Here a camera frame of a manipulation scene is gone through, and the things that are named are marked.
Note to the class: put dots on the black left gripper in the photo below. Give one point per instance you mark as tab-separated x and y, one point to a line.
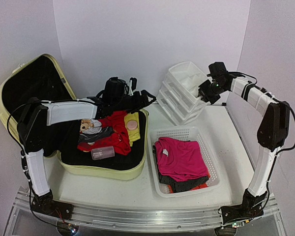
140	105

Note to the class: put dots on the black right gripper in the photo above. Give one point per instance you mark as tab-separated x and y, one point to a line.
206	91

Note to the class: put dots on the pink round container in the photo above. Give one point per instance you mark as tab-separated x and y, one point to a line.
132	125

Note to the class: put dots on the white plastic drawer organizer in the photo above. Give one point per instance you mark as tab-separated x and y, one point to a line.
178	95

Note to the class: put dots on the clear pink plastic bottle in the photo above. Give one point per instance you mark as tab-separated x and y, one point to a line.
102	153

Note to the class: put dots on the magenta garment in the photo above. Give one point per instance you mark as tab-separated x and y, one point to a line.
180	160

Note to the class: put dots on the white perforated plastic basket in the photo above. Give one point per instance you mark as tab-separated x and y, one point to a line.
184	133

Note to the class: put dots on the orange garment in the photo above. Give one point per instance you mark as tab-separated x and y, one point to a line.
196	188

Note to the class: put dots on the black garment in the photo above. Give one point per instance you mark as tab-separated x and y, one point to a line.
179	186

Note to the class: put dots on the pale green hard-shell suitcase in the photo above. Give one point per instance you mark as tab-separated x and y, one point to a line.
43	78

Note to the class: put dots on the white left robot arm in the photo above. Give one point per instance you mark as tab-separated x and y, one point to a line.
37	116

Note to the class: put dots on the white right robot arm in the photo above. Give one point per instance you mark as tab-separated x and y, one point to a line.
271	135

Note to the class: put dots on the yellow folded garment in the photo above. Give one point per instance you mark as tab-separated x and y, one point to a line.
133	135

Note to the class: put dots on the red folded garment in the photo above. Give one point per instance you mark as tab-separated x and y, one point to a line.
119	139

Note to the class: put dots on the white printed garment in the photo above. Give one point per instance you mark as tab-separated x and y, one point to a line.
91	130

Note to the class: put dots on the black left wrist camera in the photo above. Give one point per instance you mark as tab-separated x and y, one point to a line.
114	89

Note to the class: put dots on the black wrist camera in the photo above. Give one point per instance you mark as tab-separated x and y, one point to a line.
216	69
114	89

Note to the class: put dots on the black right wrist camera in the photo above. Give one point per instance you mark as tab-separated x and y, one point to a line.
216	69

